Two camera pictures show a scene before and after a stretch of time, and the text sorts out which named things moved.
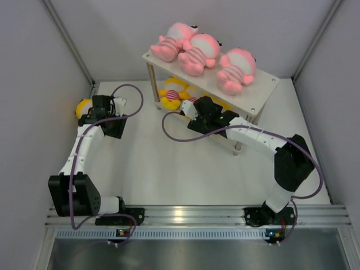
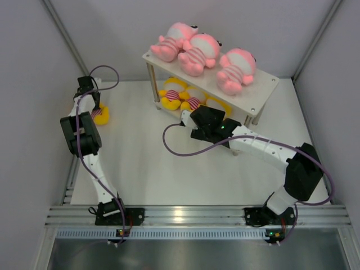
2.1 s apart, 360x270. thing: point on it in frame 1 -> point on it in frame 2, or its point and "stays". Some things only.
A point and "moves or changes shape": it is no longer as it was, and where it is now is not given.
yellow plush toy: [225, 106] stays
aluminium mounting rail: [280, 215] stays
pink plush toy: [201, 50] stays
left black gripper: [116, 132] -> [98, 97]
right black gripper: [195, 125] -> [197, 134]
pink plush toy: [238, 67] stays
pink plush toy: [169, 46] stays
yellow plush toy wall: [82, 107] moves or changes shape
